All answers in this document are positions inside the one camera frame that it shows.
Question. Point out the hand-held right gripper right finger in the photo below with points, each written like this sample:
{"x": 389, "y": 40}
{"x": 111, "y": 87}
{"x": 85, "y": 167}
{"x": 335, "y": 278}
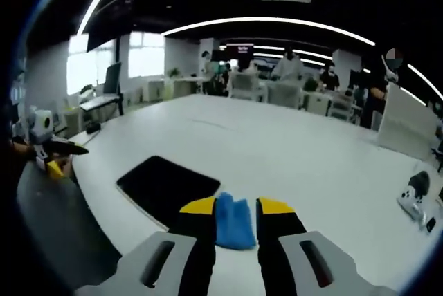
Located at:
{"x": 332, "y": 268}

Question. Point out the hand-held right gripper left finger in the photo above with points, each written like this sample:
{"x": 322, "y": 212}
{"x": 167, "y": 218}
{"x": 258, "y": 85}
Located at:
{"x": 138, "y": 268}

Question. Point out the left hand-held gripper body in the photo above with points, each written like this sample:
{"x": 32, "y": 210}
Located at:
{"x": 39, "y": 126}

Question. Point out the blue cleaning cloth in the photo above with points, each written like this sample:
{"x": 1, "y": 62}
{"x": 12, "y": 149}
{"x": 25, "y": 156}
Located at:
{"x": 235, "y": 223}

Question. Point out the person's left hand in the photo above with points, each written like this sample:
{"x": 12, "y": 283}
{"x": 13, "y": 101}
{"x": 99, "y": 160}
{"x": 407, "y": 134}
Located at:
{"x": 24, "y": 148}

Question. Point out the black power adapter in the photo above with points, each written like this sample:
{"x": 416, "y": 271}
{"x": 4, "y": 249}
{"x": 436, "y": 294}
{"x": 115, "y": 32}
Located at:
{"x": 93, "y": 127}

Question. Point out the grey mesh chair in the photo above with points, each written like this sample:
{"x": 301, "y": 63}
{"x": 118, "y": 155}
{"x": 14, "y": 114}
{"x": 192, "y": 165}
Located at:
{"x": 59, "y": 220}

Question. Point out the grey laptop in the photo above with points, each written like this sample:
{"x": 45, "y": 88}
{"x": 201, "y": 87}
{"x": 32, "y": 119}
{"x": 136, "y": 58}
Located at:
{"x": 98, "y": 102}

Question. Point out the bright window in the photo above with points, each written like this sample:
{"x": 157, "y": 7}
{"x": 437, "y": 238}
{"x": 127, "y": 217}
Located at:
{"x": 145, "y": 55}
{"x": 86, "y": 67}

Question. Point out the dark monitor on stand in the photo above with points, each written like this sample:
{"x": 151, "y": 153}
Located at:
{"x": 112, "y": 80}

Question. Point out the white device with black wheel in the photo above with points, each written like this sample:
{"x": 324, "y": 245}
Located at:
{"x": 413, "y": 202}

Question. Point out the white low cabinet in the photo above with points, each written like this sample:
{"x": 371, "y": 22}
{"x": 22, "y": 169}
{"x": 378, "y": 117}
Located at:
{"x": 180, "y": 88}

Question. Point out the green potted plant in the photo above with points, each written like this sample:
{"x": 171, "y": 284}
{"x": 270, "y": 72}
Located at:
{"x": 174, "y": 73}

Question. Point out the white standing board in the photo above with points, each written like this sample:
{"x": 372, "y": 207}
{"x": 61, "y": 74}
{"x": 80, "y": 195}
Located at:
{"x": 405, "y": 123}

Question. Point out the white office chair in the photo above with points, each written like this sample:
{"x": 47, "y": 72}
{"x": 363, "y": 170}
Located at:
{"x": 244, "y": 85}
{"x": 284, "y": 95}

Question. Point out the red display screen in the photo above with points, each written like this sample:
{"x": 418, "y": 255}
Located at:
{"x": 240, "y": 48}

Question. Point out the curved ceiling light strip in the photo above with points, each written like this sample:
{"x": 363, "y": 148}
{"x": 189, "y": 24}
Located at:
{"x": 270, "y": 19}

